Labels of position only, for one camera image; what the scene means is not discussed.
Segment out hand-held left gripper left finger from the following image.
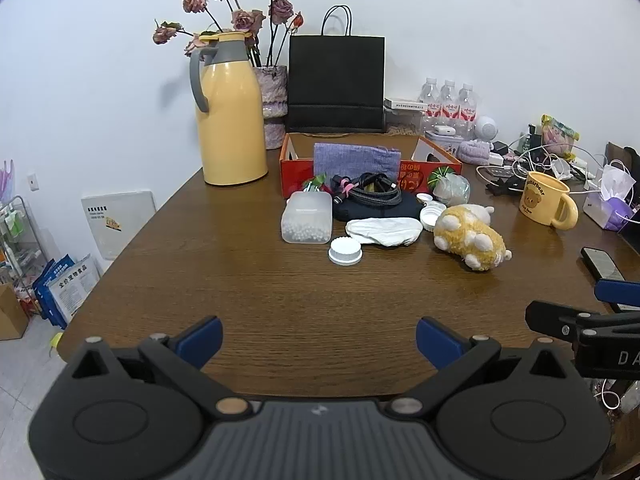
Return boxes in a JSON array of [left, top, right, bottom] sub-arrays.
[[67, 316, 252, 418]]

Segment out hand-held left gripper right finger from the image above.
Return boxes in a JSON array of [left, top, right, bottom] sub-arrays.
[[390, 316, 573, 417]]

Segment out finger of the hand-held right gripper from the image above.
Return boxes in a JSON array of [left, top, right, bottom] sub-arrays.
[[525, 300, 640, 346], [594, 279, 640, 314]]

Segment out yellow plush toy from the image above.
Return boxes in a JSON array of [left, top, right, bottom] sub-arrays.
[[433, 204, 513, 272]]

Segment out white round lid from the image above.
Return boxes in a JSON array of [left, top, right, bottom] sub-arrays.
[[328, 236, 363, 266]]

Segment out dark navy pouch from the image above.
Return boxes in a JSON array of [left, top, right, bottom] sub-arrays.
[[331, 191, 422, 223]]

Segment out clear plastic bag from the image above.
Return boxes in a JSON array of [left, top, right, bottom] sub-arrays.
[[432, 174, 471, 207]]

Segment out black braided cable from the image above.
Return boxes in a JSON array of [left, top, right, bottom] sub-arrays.
[[330, 172, 403, 207]]

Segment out red cardboard box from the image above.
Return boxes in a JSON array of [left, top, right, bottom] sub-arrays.
[[279, 132, 463, 200]]

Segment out black smartphone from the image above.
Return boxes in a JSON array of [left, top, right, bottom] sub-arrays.
[[581, 246, 627, 283]]

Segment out purple tissue pack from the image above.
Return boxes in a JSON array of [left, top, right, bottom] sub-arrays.
[[582, 162, 638, 232]]

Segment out yellow bear mug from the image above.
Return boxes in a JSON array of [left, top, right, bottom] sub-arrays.
[[518, 171, 580, 232]]

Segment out wide white bottle cap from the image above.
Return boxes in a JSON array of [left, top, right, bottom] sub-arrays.
[[419, 202, 447, 233]]

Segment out blue printed bags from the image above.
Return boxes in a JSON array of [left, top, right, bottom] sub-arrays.
[[32, 254, 101, 330]]

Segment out white sign board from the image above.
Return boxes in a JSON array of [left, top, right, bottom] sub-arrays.
[[81, 190, 157, 261]]

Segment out translucent plastic container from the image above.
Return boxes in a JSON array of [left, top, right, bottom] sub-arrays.
[[280, 191, 333, 245]]

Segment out yellow snack bag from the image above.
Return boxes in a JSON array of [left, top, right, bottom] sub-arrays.
[[541, 115, 581, 157]]

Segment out purple fluffy cloth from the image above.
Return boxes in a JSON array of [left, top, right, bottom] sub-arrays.
[[458, 140, 493, 165]]

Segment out brown cardboard box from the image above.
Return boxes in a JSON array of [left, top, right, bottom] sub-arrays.
[[0, 282, 30, 342]]

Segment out grey tin box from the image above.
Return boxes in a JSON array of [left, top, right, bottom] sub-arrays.
[[425, 132, 466, 158]]

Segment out white round speaker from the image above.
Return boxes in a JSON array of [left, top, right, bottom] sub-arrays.
[[474, 116, 499, 142]]

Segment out purple knitted cloth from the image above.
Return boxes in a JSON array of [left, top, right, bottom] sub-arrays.
[[313, 142, 402, 183]]

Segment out yellow thermos jug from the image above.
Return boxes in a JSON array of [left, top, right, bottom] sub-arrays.
[[189, 31, 269, 187]]

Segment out clear storage container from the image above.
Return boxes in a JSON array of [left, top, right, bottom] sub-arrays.
[[384, 97, 428, 136]]

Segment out purple vase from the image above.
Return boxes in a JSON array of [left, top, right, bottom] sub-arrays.
[[252, 65, 289, 151]]

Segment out black paper bag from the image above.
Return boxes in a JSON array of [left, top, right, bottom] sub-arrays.
[[286, 5, 387, 135]]

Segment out dried rose bouquet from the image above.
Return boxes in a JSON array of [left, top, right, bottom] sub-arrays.
[[152, 0, 304, 68]]

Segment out white charging cable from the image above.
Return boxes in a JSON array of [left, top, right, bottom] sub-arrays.
[[475, 145, 626, 196]]

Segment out wire storage rack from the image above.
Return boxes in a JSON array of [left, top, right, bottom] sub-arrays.
[[0, 195, 48, 301]]

